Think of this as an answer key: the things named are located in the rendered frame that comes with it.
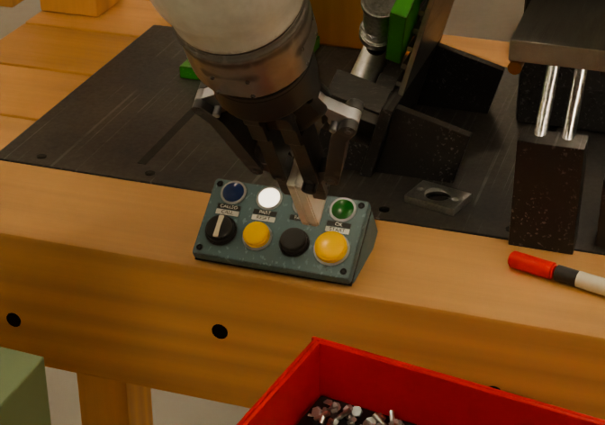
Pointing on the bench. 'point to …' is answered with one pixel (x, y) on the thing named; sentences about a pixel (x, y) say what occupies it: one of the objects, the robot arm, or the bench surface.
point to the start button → (330, 247)
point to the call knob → (220, 229)
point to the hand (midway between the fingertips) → (307, 190)
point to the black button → (293, 240)
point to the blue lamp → (233, 192)
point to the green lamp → (342, 209)
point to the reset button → (256, 234)
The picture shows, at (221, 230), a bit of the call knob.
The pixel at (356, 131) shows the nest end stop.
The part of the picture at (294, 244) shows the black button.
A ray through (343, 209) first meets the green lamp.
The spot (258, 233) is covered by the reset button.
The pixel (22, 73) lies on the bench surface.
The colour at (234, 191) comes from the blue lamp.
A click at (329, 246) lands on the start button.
